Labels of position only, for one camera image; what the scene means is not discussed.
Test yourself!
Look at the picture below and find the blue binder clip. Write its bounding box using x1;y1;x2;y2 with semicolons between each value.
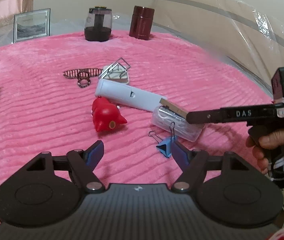
148;122;178;158

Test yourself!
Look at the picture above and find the clear plastic floss box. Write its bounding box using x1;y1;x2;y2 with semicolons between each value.
151;98;204;142

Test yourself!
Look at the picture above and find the leopard print hair claw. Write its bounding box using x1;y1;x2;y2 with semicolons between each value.
63;68;102;88

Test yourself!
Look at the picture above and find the person's right hand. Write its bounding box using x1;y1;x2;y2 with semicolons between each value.
246;129;284;174

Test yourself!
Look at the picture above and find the red toy figure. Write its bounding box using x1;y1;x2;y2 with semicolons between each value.
92;96;127;132

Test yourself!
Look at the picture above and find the clear plastic sheet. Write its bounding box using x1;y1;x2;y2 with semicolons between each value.
146;0;284;88

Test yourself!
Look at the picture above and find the pink ribbed blanket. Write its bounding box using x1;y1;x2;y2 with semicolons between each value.
0;29;283;221

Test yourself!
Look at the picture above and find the maroon cylindrical flask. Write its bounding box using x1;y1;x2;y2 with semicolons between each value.
129;5;155;40

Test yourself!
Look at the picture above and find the glass teapot dark base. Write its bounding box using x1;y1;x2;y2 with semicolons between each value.
84;6;113;42

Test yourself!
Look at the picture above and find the silver framed picture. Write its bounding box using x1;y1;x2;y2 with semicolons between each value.
13;8;51;43

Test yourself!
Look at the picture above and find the white dish wire rack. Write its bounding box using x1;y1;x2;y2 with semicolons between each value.
98;57;131;85

